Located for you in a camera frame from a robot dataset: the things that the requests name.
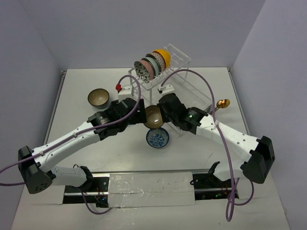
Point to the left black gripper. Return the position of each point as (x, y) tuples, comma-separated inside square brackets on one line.
[(138, 112)]

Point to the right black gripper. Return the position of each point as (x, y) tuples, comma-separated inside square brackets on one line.
[(165, 118)]

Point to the beige bowl dark exterior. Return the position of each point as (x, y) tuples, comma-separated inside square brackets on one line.
[(154, 117)]

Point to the blue floral white bowl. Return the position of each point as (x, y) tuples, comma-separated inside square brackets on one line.
[(157, 138)]

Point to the light green ceramic bowl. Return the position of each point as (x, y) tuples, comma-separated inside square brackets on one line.
[(155, 65)]

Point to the leaf patterned bowl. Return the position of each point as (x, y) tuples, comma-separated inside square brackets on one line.
[(142, 71)]

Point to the pink patterned bowl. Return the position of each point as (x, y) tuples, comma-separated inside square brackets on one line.
[(149, 67)]

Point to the yellow bowl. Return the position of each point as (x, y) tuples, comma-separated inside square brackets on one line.
[(166, 56)]

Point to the red patterned white bowl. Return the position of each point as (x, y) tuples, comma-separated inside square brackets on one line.
[(160, 60)]

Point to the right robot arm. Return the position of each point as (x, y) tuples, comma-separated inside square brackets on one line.
[(256, 155)]

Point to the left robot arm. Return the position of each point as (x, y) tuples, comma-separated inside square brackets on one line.
[(38, 166)]

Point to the beige bowl black rim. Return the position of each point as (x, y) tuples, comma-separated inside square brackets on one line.
[(98, 98)]

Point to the gold metal spoon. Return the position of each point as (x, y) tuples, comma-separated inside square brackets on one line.
[(221, 104)]

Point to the clear taped plastic sheet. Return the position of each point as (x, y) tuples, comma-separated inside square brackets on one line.
[(151, 190)]

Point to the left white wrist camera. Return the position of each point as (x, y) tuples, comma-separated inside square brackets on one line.
[(125, 92)]

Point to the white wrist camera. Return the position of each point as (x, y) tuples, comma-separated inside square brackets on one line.
[(166, 89), (125, 92)]

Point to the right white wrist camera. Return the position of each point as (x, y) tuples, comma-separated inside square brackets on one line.
[(166, 89)]

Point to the white wire dish rack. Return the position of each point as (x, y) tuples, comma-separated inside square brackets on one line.
[(186, 89)]

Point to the black mounting rail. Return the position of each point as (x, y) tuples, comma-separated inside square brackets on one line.
[(205, 188)]

